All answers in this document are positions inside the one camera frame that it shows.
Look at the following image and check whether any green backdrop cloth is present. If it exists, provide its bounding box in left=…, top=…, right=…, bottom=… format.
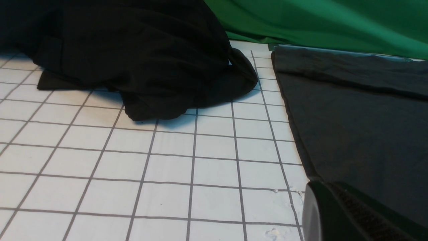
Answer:
left=206, top=0, right=428, bottom=60

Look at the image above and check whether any gray long-sleeve shirt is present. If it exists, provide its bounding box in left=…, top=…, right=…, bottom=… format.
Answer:
left=272, top=47, right=428, bottom=228

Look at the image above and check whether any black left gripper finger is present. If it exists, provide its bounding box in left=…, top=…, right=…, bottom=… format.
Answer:
left=302, top=180, right=428, bottom=241

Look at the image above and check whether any gray metal bar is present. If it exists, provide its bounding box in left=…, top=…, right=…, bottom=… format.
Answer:
left=268, top=43, right=423, bottom=62

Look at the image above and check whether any black crumpled cloth pile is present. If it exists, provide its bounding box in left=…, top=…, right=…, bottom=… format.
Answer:
left=0, top=0, right=258, bottom=122

